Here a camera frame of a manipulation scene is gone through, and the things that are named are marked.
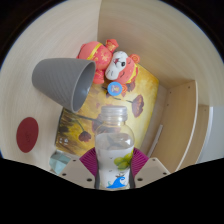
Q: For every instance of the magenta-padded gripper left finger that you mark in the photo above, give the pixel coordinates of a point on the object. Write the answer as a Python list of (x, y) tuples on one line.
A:
[(78, 171)]

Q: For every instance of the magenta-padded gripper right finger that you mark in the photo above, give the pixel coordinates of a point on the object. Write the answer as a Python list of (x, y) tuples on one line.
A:
[(150, 171)]

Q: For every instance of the clear plastic drink bottle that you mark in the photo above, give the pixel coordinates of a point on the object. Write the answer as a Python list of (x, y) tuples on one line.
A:
[(115, 156)]

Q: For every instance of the teal faceted vase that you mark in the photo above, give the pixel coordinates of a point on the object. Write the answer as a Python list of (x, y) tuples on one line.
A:
[(59, 162)]

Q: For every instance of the white light bar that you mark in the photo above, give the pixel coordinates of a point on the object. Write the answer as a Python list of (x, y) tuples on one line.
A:
[(155, 140)]

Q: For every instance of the light wood shelf unit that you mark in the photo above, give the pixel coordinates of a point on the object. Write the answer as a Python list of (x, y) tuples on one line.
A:
[(180, 126)]

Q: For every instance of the flat round red coaster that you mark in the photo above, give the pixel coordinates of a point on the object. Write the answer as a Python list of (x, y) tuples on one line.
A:
[(27, 135)]

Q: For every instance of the yellow poppy flower painting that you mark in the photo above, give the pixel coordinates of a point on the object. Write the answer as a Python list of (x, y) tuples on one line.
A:
[(143, 93)]

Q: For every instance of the grey ribbed mug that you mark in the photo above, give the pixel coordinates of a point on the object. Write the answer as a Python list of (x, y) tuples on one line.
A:
[(60, 81)]

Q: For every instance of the red and orange plush toy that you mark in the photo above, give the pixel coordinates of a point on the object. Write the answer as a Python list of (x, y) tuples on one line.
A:
[(113, 63)]

